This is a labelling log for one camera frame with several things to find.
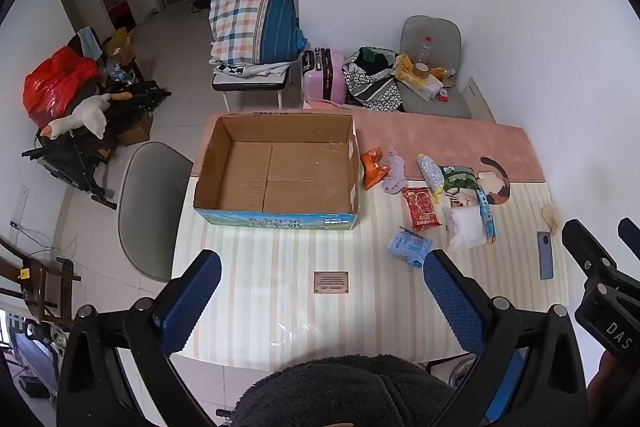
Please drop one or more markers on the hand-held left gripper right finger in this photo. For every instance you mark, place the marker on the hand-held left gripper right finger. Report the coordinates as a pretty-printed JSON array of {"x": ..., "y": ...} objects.
[{"x": 452, "y": 302}]

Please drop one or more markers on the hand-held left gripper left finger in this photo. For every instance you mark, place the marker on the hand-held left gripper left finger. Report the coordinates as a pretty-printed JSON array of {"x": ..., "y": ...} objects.
[{"x": 192, "y": 297}]

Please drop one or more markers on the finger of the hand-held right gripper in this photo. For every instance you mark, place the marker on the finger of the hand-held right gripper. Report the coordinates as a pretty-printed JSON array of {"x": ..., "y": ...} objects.
[
  {"x": 582, "y": 242},
  {"x": 629, "y": 234}
]

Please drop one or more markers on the light blue tissue packet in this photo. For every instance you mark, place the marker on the light blue tissue packet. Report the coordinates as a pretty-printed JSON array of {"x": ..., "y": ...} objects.
[{"x": 407, "y": 247}]

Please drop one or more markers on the white pillow packet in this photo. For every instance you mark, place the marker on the white pillow packet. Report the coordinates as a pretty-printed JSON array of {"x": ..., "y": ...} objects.
[{"x": 462, "y": 227}]

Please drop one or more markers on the long blue snack packet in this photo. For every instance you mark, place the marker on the long blue snack packet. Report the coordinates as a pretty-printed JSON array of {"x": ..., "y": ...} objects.
[{"x": 486, "y": 217}]

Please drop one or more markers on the red snack packet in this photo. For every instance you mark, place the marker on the red snack packet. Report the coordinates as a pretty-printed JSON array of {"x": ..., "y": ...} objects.
[{"x": 421, "y": 207}]

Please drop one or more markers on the green snack packet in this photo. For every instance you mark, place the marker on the green snack packet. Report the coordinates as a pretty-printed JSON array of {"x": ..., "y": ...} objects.
[{"x": 457, "y": 178}]

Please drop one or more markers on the silver yellow snack packet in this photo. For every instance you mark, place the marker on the silver yellow snack packet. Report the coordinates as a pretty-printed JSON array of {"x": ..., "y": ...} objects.
[{"x": 430, "y": 172}]

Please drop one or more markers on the purple sock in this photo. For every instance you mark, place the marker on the purple sock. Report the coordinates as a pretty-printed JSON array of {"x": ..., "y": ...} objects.
[{"x": 395, "y": 172}]

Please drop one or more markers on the orange panda snack packet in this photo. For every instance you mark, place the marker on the orange panda snack packet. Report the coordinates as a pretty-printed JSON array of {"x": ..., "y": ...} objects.
[{"x": 371, "y": 167}]

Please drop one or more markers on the person's right forearm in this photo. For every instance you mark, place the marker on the person's right forearm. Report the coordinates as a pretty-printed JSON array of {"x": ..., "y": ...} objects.
[{"x": 600, "y": 379}]

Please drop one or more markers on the grey smartphone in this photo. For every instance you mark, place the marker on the grey smartphone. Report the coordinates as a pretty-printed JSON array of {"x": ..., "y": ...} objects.
[{"x": 545, "y": 257}]

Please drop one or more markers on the grey shell chair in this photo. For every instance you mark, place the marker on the grey shell chair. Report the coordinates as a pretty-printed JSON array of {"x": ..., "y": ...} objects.
[{"x": 150, "y": 207}]

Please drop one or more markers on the person's dark fleece clothing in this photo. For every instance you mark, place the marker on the person's dark fleece clothing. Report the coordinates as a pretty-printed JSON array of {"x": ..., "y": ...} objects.
[{"x": 340, "y": 392}]

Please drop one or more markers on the dark wooden chair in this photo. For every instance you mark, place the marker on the dark wooden chair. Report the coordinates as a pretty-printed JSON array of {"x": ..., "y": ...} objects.
[{"x": 40, "y": 277}]

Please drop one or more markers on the brown cardboard box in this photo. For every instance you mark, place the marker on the brown cardboard box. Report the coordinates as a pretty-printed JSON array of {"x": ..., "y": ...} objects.
[{"x": 135, "y": 131}]

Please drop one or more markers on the black folded stand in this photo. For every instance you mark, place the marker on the black folded stand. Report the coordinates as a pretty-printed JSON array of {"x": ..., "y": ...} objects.
[{"x": 75, "y": 159}]

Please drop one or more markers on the white flat panel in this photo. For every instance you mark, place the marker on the white flat panel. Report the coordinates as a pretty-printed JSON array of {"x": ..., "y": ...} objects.
[{"x": 475, "y": 94}]

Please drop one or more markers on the small red box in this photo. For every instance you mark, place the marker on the small red box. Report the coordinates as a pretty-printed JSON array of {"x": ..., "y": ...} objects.
[{"x": 443, "y": 96}]

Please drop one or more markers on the white goose plush toy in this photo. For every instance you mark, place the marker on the white goose plush toy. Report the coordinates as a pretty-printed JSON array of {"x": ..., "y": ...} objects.
[{"x": 90, "y": 112}]

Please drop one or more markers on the yellow plastic bag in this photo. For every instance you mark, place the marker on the yellow plastic bag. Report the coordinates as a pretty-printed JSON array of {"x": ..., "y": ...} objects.
[{"x": 417, "y": 84}]

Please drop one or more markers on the black white patterned bag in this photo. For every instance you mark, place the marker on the black white patterned bag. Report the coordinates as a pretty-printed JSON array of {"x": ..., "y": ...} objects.
[{"x": 370, "y": 89}]

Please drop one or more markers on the brown tape roll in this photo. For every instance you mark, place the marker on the brown tape roll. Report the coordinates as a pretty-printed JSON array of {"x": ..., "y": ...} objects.
[{"x": 421, "y": 69}]

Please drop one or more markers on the clear plastic bottle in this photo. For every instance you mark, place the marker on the clear plastic bottle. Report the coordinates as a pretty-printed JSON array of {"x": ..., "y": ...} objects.
[{"x": 426, "y": 49}]

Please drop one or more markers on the pink suitcase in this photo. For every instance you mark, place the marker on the pink suitcase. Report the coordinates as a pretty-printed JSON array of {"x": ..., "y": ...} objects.
[{"x": 337, "y": 77}]

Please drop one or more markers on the red plastic bag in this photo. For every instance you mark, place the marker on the red plastic bag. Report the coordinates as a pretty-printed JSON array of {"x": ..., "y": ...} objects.
[{"x": 55, "y": 82}]

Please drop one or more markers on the grey padded chair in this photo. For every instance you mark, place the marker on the grey padded chair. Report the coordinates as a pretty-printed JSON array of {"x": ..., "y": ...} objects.
[{"x": 435, "y": 32}]

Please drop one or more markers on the yellowish cardboard box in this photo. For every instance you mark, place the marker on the yellowish cardboard box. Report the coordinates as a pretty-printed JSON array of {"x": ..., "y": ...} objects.
[{"x": 117, "y": 44}]

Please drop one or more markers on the light blue cloth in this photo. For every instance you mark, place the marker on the light blue cloth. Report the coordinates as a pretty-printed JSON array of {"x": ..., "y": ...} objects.
[{"x": 90, "y": 39}]

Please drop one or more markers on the plaid folded quilt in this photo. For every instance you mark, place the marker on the plaid folded quilt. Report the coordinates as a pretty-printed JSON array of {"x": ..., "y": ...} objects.
[{"x": 240, "y": 17}]

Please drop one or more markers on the blue folded quilt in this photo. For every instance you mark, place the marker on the blue folded quilt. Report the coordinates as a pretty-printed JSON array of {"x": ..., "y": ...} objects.
[{"x": 280, "y": 22}]

